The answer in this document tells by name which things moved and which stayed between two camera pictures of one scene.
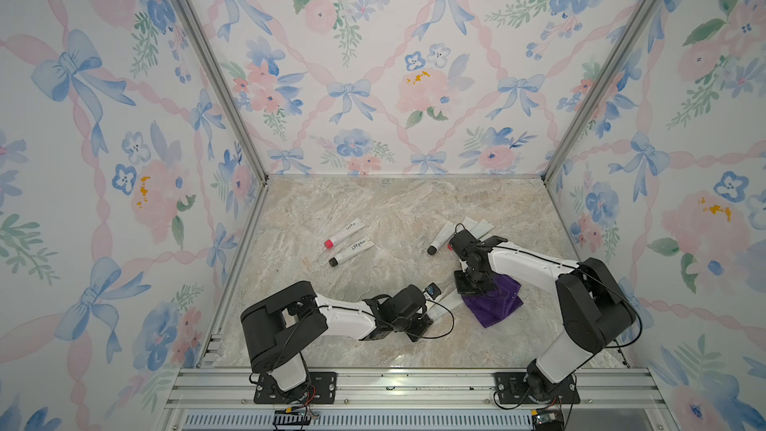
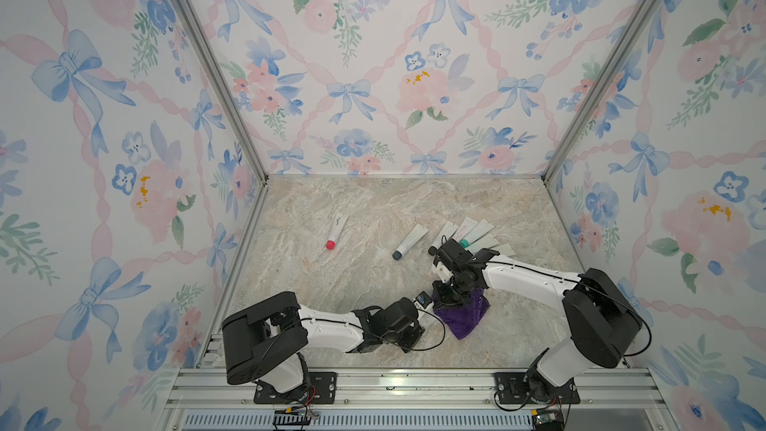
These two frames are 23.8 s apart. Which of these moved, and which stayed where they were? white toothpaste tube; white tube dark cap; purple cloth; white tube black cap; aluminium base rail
Moved: white tube dark cap; purple cloth
Stayed: aluminium base rail; white tube black cap; white toothpaste tube
